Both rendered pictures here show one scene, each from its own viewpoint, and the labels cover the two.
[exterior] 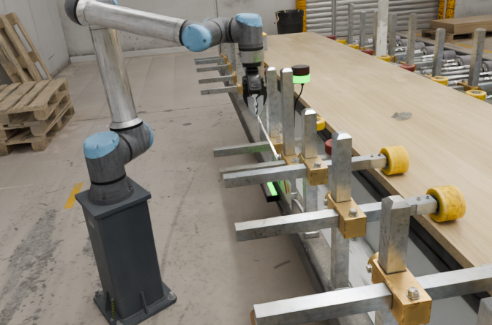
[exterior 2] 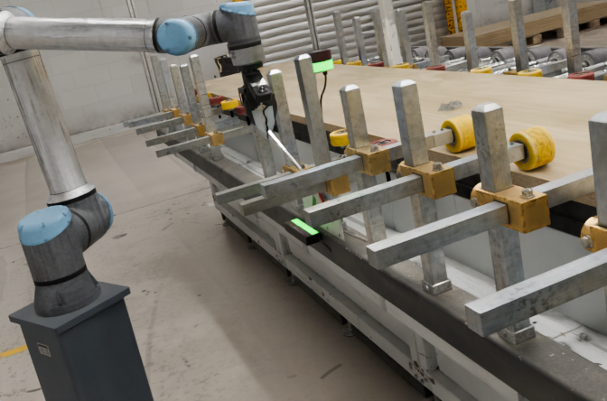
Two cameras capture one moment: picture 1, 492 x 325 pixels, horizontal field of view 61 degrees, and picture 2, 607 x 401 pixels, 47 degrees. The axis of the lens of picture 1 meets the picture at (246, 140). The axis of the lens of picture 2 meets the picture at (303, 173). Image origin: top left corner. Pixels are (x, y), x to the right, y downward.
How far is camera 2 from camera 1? 0.48 m
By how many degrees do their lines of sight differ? 13
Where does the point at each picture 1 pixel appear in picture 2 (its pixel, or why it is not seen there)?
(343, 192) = (418, 152)
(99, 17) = (30, 36)
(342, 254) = not seen: hidden behind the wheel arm
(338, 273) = (433, 263)
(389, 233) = (488, 141)
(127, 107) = (72, 168)
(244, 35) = (237, 28)
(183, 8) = (65, 75)
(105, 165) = (59, 252)
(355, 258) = not seen: hidden behind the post
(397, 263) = (502, 178)
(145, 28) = (101, 38)
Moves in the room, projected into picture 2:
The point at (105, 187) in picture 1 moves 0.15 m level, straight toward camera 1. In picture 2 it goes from (60, 285) to (78, 299)
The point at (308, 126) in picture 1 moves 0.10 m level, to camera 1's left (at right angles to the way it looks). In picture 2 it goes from (352, 106) to (310, 116)
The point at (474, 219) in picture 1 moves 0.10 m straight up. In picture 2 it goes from (566, 161) to (562, 112)
